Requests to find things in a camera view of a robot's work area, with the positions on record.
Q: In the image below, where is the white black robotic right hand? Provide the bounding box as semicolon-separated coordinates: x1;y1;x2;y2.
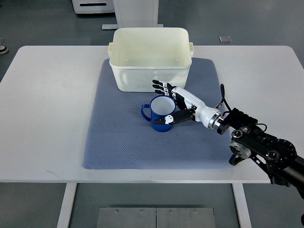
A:
152;80;224;129

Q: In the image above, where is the blue enamel mug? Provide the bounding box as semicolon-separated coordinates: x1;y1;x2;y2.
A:
141;95;176;133

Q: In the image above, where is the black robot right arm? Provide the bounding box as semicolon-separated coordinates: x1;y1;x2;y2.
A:
213;108;304;196

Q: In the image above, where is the white plastic box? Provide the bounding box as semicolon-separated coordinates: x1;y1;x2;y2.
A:
108;28;194;92

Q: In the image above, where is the small grey floor plate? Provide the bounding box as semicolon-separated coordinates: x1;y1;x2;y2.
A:
218;36;232;44

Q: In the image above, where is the blue textured mat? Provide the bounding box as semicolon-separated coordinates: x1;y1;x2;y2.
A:
83;60;232;170

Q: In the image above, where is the white pillar base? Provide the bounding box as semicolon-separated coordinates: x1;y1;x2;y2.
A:
102;0;163;30

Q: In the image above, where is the white table leg right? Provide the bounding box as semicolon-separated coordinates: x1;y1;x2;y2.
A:
232;183;252;228

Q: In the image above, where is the white table leg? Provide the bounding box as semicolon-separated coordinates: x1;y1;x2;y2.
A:
57;183;77;228
232;183;252;228

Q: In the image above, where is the white cabinet with slot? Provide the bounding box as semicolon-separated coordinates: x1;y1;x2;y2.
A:
72;0;114;14

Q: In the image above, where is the white table leg left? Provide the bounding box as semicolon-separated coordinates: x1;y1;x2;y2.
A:
57;183;77;228

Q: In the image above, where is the black white sneaker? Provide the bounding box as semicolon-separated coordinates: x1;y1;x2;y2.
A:
0;45;9;55

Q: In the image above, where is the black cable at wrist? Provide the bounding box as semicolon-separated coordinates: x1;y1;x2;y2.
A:
215;83;235;112

